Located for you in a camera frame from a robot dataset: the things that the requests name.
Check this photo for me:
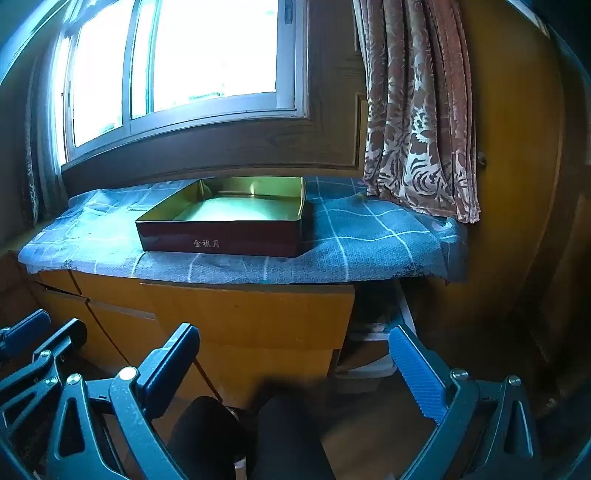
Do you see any brown patterned curtain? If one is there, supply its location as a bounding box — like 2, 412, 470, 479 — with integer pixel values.
353, 0, 483, 224

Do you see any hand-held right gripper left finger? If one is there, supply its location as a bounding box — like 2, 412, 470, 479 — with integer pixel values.
46, 323, 201, 480

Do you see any sheer patterned curtain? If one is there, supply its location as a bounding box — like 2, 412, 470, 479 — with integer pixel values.
18, 46, 65, 227

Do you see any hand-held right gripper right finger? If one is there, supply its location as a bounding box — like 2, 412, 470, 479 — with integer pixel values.
388, 324, 543, 480

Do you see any person's leg in black trousers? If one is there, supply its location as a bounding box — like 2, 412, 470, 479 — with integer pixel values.
256, 392, 335, 480
168, 396, 252, 480

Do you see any blue checked cloth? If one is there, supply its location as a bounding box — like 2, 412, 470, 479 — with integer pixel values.
17, 175, 469, 287

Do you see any white framed dark panel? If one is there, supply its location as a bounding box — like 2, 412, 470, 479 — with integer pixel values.
348, 291, 419, 344

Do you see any window with grey frame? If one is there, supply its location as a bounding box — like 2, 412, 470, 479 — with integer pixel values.
48, 0, 309, 162

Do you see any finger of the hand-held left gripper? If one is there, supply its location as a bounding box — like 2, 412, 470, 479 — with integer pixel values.
0, 318, 88, 435
0, 308, 52, 360

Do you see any wooden drawer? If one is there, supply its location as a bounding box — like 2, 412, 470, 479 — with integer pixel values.
140, 281, 357, 354

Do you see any dark red tin box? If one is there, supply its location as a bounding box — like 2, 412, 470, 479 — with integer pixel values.
135, 176, 315, 258

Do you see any wooden wardrobe door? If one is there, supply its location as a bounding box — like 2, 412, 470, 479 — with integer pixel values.
462, 0, 591, 416

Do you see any orange wooden cabinet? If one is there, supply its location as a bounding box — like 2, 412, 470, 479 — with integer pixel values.
28, 270, 357, 409

